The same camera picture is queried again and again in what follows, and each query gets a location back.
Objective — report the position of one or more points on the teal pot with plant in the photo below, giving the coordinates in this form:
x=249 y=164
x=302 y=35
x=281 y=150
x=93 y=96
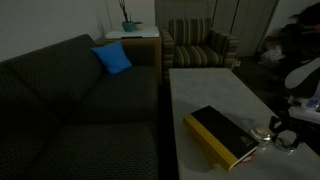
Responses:
x=128 y=26

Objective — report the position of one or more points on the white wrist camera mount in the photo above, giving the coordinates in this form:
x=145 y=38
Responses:
x=305 y=115

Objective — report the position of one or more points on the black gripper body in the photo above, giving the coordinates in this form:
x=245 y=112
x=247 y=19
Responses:
x=290 y=121

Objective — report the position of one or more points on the striped armchair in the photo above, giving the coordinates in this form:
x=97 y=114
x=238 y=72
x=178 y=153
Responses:
x=195 y=53

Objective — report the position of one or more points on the wooden side table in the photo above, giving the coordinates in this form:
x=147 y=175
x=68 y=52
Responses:
x=146 y=50

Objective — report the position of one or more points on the dark bulky object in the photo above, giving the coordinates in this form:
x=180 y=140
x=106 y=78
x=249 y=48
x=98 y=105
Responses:
x=300 y=36

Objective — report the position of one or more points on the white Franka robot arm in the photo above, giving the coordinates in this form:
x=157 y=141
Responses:
x=301 y=75

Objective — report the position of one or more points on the white plastic bag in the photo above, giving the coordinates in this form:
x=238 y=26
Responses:
x=271 y=56

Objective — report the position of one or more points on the small white plant pot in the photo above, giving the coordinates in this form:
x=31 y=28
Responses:
x=138 y=25

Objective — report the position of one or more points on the round silver lid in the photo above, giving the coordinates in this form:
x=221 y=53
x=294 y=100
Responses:
x=285 y=144

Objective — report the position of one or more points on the dark grey fabric sofa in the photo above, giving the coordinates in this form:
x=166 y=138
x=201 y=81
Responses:
x=66 y=100

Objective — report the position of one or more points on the black and yellow book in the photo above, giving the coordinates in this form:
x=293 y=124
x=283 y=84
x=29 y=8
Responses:
x=223 y=131

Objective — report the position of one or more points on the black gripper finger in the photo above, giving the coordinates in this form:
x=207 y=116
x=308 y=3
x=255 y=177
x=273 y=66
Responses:
x=297 y=141
x=275 y=124

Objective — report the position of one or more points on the blue square cushion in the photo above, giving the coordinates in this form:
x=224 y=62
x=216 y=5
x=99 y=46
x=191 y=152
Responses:
x=112 y=58

